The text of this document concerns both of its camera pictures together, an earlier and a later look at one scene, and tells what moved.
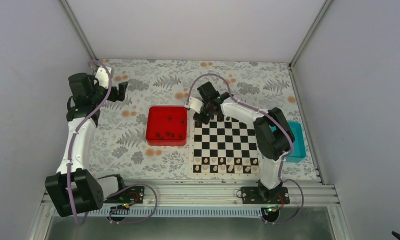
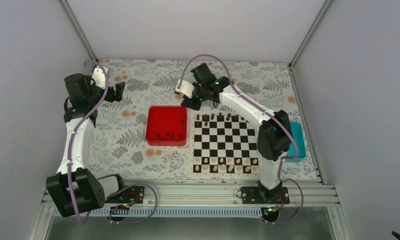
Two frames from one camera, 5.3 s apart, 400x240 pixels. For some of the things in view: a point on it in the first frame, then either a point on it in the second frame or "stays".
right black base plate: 261,195 stays
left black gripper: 122,87 stays
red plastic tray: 166,126 stays
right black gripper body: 205,119 -> 197,105
